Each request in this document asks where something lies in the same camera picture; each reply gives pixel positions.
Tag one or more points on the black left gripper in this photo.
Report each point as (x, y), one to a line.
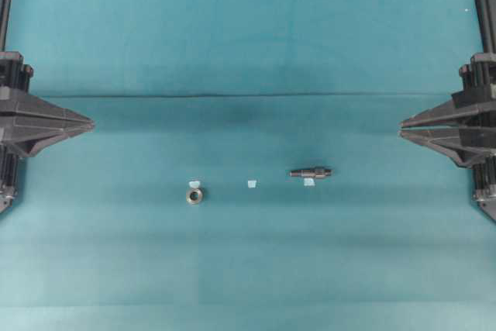
(15, 101)

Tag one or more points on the black right frame rail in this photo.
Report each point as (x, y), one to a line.
(486, 18)

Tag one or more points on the silver metal washer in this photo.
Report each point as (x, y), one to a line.
(195, 196)

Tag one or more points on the left tape marker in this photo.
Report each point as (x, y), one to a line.
(194, 184)

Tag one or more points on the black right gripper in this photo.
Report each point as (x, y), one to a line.
(476, 103)

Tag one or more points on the black frame rail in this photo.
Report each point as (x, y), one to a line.
(4, 20)
(486, 18)

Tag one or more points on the dark threaded metal shaft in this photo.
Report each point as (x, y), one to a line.
(313, 173)

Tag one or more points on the black left frame rail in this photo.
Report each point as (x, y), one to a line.
(4, 20)

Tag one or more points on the right tape marker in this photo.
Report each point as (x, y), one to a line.
(308, 182)

